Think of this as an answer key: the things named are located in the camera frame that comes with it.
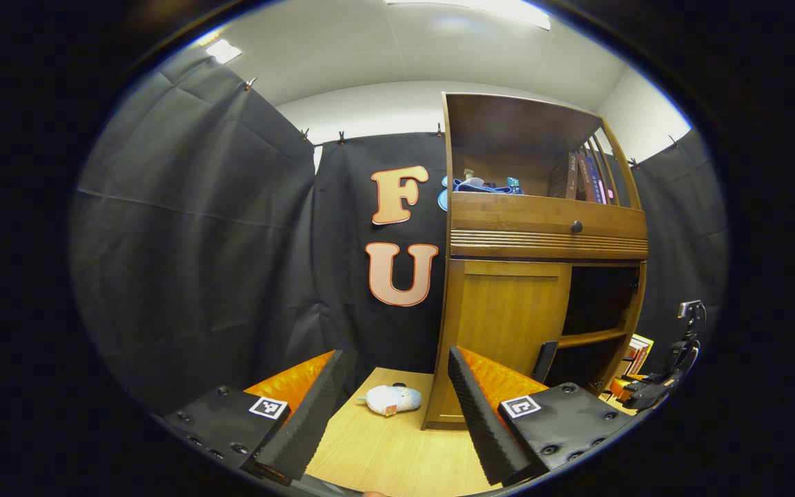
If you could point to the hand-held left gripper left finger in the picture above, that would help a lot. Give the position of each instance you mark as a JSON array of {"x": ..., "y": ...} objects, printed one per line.
[{"x": 308, "y": 421}]

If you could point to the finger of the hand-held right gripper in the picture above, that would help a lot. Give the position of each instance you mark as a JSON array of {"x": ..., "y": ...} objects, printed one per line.
[{"x": 620, "y": 388}]

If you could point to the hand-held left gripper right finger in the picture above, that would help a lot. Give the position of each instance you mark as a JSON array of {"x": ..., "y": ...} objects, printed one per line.
[{"x": 480, "y": 421}]

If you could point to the wooden double-door shoe cabinet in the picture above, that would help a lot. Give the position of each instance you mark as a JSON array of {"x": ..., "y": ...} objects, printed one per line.
[{"x": 508, "y": 131}]

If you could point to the white shoe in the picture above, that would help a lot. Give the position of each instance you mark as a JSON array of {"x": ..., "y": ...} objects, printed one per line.
[{"x": 390, "y": 400}]

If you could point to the wooden cabinet drawer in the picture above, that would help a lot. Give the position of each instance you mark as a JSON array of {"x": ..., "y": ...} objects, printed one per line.
[{"x": 508, "y": 217}]

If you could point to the stack of colourful books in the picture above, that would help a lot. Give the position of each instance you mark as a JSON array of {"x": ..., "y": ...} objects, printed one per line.
[{"x": 638, "y": 352}]

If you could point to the wooden inner shelf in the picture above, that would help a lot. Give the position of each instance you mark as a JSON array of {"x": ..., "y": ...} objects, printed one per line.
[{"x": 591, "y": 337}]

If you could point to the blue book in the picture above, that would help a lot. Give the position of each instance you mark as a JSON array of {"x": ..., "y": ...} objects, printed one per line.
[{"x": 595, "y": 183}]

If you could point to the reddish brown book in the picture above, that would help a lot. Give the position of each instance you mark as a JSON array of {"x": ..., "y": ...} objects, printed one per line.
[{"x": 584, "y": 181}]

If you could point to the dark brown book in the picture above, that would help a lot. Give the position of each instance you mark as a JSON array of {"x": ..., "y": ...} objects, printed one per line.
[{"x": 564, "y": 178}]

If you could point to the black backdrop cloth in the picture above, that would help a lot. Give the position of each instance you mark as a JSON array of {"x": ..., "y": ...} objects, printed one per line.
[{"x": 183, "y": 241}]

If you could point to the teal small object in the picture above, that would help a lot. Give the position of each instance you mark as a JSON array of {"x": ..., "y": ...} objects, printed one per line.
[{"x": 513, "y": 185}]

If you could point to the blue cloth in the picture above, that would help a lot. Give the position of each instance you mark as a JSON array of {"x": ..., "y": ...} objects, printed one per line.
[{"x": 484, "y": 188}]

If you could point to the pale small bottle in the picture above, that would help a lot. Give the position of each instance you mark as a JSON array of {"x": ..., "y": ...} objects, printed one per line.
[{"x": 470, "y": 177}]

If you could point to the small ceiling light panel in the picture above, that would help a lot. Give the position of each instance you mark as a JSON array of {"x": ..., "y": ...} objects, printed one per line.
[{"x": 223, "y": 51}]

